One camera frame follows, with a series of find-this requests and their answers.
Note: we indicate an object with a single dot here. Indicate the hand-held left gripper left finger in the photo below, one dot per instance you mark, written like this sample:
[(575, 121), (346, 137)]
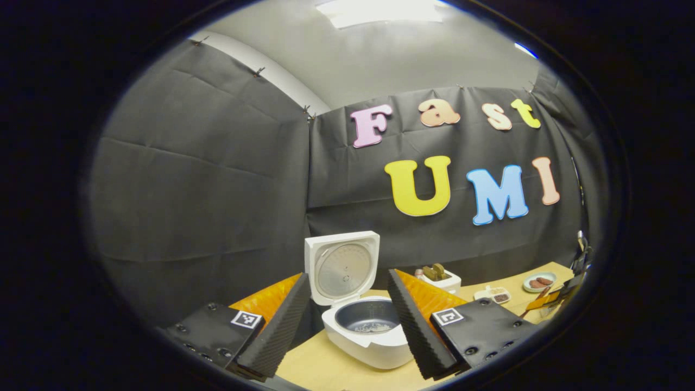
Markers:
[(285, 326)]

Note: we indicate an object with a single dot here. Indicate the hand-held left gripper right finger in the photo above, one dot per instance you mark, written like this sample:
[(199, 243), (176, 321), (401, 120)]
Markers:
[(412, 326)]

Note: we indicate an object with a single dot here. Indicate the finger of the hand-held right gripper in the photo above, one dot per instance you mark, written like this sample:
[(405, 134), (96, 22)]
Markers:
[(543, 303)]

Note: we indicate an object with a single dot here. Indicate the white rice grains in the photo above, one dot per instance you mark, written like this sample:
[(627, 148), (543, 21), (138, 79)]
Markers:
[(373, 327)]

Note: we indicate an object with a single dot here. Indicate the white rice cooker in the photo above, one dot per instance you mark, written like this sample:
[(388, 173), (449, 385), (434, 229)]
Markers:
[(369, 353)]

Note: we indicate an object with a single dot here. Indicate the reddish brown meat slice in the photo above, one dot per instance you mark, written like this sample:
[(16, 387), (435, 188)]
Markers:
[(536, 284), (544, 281)]

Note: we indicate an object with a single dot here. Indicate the light green plate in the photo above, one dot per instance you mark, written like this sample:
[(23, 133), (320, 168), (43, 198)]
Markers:
[(529, 288)]

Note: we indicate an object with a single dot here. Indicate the white divided grain dish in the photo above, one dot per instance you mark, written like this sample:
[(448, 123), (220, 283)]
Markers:
[(491, 295)]

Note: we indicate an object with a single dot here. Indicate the clear plastic water bottle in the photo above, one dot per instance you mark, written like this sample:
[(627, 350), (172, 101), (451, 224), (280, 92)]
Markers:
[(419, 273)]

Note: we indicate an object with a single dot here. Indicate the white toaster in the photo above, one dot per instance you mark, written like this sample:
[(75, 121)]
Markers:
[(449, 285)]

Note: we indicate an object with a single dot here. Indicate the brown bread slices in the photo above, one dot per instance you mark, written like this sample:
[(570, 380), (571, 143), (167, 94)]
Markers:
[(434, 271)]

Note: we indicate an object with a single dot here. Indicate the black backdrop cloth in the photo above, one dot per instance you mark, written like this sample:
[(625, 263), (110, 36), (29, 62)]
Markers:
[(217, 217)]

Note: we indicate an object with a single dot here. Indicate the ceiling light panel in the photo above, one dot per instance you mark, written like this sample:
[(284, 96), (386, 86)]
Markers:
[(383, 12)]

